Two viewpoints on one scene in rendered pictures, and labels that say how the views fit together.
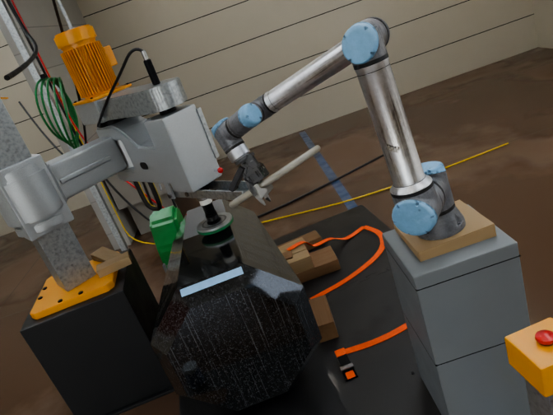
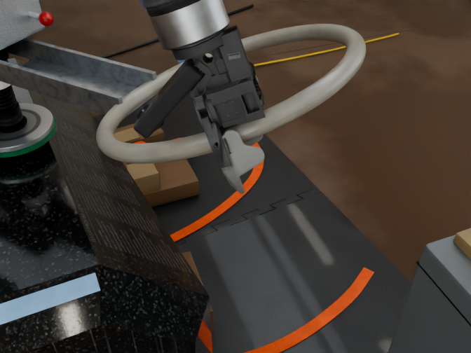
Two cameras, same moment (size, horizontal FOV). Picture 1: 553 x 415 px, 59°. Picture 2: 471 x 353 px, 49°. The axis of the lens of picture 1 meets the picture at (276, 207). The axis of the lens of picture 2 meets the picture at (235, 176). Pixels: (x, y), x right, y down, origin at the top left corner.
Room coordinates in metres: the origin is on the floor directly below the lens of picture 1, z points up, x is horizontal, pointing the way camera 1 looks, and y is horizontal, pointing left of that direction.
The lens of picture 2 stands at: (1.39, 0.25, 1.64)
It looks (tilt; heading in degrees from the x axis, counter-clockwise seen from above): 40 degrees down; 337
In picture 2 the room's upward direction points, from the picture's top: straight up
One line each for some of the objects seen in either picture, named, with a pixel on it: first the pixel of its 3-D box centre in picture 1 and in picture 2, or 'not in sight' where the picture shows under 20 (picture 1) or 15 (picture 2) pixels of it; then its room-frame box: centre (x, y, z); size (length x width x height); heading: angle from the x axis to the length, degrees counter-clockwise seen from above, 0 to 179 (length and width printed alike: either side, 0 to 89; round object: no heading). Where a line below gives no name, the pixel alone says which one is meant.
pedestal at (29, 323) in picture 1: (107, 333); not in sight; (2.78, 1.29, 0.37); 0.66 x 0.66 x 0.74; 5
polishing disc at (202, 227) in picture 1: (214, 221); (11, 126); (2.65, 0.36, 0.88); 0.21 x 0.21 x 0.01
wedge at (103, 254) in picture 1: (105, 254); not in sight; (2.96, 1.13, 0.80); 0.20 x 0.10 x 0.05; 44
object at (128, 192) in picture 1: (151, 180); not in sight; (5.89, 1.31, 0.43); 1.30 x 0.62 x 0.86; 178
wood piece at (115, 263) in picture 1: (113, 264); not in sight; (2.75, 1.03, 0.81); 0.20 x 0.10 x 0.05; 103
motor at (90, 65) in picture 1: (90, 62); not in sight; (3.18, 0.76, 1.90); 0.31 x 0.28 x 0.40; 128
